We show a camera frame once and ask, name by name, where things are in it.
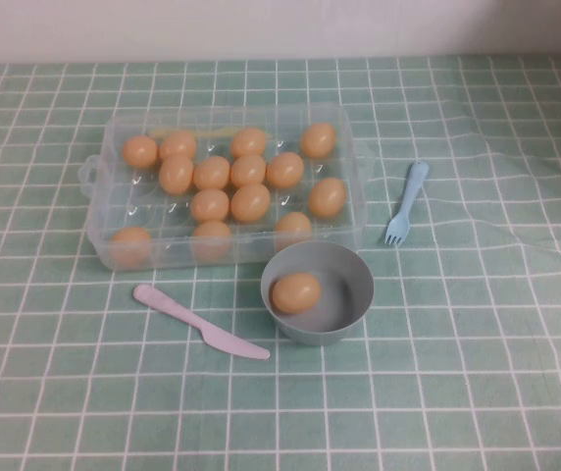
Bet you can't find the tan plastic egg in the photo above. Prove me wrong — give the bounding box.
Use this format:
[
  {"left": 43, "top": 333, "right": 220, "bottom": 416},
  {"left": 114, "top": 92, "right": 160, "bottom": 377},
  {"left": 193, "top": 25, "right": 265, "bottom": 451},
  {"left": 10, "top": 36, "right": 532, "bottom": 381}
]
[
  {"left": 229, "top": 154, "right": 268, "bottom": 188},
  {"left": 190, "top": 220, "right": 233, "bottom": 263},
  {"left": 274, "top": 211, "right": 314, "bottom": 252},
  {"left": 192, "top": 155, "right": 231, "bottom": 191},
  {"left": 158, "top": 131, "right": 198, "bottom": 162},
  {"left": 266, "top": 151, "right": 306, "bottom": 189},
  {"left": 300, "top": 122, "right": 337, "bottom": 159},
  {"left": 122, "top": 134, "right": 159, "bottom": 170},
  {"left": 271, "top": 272, "right": 322, "bottom": 315},
  {"left": 189, "top": 188, "right": 230, "bottom": 223},
  {"left": 308, "top": 177, "right": 348, "bottom": 220},
  {"left": 109, "top": 226, "right": 153, "bottom": 270},
  {"left": 158, "top": 154, "right": 195, "bottom": 195},
  {"left": 229, "top": 127, "right": 268, "bottom": 159},
  {"left": 230, "top": 183, "right": 272, "bottom": 223}
]

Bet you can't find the clear plastic egg box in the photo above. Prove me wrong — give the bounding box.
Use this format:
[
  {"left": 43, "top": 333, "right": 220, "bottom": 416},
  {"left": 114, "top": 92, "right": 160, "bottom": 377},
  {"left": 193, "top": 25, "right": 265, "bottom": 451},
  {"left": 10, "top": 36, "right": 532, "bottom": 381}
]
[{"left": 77, "top": 108, "right": 378, "bottom": 272}]

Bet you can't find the grey-blue plastic bowl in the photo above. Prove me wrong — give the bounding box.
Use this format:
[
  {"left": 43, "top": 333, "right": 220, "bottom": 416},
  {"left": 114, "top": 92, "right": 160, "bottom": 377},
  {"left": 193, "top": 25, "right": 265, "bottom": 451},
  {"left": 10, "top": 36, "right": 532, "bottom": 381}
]
[{"left": 260, "top": 239, "right": 376, "bottom": 347}]

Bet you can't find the pink plastic knife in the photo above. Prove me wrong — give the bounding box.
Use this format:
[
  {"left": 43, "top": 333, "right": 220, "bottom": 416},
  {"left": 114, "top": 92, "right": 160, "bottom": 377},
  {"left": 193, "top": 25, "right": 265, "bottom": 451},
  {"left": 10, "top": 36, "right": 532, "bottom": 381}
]
[{"left": 132, "top": 284, "right": 271, "bottom": 362}]

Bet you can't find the light blue plastic fork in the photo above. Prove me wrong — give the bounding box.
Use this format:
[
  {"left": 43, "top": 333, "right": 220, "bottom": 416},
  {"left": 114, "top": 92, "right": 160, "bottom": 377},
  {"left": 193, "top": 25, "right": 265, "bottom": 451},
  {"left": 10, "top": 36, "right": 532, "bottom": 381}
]
[{"left": 383, "top": 160, "right": 431, "bottom": 246}]

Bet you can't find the yellow plastic utensil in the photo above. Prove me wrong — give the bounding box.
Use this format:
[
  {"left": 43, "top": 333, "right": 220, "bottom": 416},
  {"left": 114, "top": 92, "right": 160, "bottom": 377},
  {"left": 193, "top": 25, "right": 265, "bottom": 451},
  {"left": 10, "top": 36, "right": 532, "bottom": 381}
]
[{"left": 148, "top": 126, "right": 242, "bottom": 139}]

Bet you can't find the green checked tablecloth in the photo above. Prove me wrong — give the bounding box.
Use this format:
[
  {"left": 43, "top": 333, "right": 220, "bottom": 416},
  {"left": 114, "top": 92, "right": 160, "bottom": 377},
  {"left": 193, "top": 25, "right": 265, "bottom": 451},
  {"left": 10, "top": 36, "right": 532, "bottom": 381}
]
[{"left": 0, "top": 54, "right": 561, "bottom": 471}]

